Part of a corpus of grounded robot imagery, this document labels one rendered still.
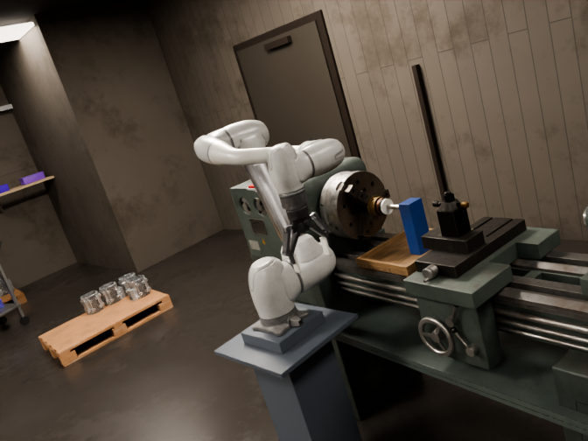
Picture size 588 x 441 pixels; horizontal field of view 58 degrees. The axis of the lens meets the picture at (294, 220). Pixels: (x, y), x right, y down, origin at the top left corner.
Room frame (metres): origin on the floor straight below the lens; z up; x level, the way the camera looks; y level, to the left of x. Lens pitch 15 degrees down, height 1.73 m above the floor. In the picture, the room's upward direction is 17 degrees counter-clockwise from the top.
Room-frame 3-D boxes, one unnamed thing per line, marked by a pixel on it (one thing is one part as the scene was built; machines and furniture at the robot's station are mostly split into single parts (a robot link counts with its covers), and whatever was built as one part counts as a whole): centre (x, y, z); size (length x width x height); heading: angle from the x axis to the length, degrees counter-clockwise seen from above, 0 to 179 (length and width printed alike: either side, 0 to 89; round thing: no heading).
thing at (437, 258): (1.84, -0.61, 0.95); 0.43 x 0.18 x 0.04; 122
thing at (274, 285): (2.01, 0.16, 0.97); 0.18 x 0.16 x 0.22; 119
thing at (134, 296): (4.73, 1.97, 0.16); 1.09 x 0.76 x 0.32; 129
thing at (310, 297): (2.70, -0.07, 0.43); 0.60 x 0.48 x 0.86; 32
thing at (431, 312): (1.69, -0.44, 0.73); 0.27 x 0.12 x 0.27; 32
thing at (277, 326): (1.99, 0.16, 0.83); 0.22 x 0.18 x 0.06; 39
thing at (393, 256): (2.14, -0.44, 0.88); 0.36 x 0.30 x 0.04; 122
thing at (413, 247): (2.08, -0.48, 1.00); 0.08 x 0.06 x 0.23; 122
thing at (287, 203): (1.73, -0.02, 1.34); 0.09 x 0.09 x 0.06
